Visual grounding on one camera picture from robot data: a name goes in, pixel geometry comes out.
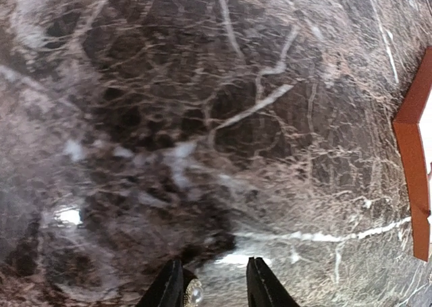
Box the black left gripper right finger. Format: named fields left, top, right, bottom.
left=246, top=257, right=300, bottom=307

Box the pearl crystal stud earring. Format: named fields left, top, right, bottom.
left=183, top=279, right=204, bottom=307

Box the red jewelry tray insert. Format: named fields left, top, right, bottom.
left=392, top=47, right=431, bottom=262

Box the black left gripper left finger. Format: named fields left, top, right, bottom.
left=136, top=260, right=184, bottom=307

